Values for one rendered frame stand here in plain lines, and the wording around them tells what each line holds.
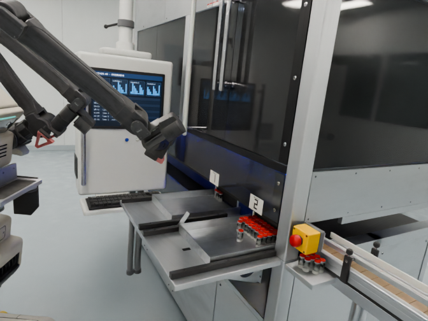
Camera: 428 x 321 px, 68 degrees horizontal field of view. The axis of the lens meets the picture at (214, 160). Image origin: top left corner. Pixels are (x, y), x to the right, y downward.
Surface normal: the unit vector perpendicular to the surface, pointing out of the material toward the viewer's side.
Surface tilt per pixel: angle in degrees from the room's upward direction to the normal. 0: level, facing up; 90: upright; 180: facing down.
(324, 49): 90
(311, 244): 90
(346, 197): 90
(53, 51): 103
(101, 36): 90
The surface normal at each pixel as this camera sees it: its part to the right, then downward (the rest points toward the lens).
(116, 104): 0.08, 0.35
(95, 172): 0.47, 0.25
